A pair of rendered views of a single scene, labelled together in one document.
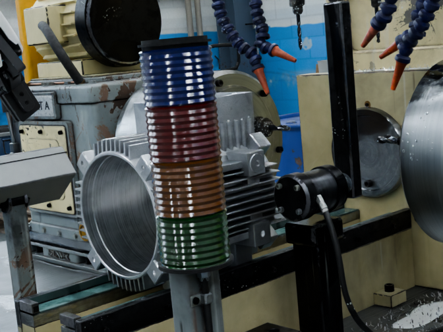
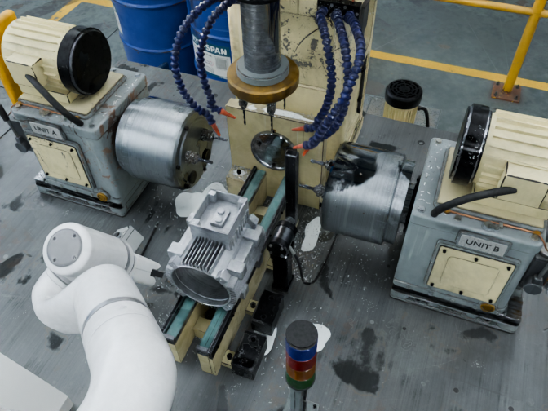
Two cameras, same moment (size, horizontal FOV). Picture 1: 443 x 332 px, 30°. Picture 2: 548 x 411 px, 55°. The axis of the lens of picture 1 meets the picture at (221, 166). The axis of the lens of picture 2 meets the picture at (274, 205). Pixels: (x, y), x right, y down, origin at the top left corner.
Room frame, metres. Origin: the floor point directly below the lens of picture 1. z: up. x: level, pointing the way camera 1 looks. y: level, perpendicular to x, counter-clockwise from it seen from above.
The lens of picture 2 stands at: (0.29, 0.26, 2.09)
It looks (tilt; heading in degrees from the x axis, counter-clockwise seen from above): 49 degrees down; 334
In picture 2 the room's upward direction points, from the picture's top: 2 degrees counter-clockwise
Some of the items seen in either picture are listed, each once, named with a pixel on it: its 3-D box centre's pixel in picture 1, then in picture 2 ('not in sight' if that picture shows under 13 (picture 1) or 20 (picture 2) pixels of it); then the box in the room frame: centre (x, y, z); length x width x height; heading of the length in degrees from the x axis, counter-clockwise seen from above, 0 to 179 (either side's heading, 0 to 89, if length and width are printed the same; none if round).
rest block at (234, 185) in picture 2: not in sight; (240, 183); (1.39, -0.15, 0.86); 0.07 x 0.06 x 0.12; 42
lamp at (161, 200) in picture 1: (188, 184); (301, 362); (0.68, 0.03, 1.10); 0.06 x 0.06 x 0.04
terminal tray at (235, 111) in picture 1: (195, 124); (220, 219); (1.08, 0.03, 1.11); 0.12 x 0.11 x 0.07; 133
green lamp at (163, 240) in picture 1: (193, 237); (300, 371); (0.68, 0.03, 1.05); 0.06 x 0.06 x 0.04
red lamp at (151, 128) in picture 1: (182, 130); (301, 351); (0.68, 0.03, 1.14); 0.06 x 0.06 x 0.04
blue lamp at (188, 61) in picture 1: (177, 76); (301, 341); (0.68, 0.03, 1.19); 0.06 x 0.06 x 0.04
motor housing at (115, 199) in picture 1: (179, 200); (217, 255); (1.05, 0.06, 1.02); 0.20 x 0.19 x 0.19; 133
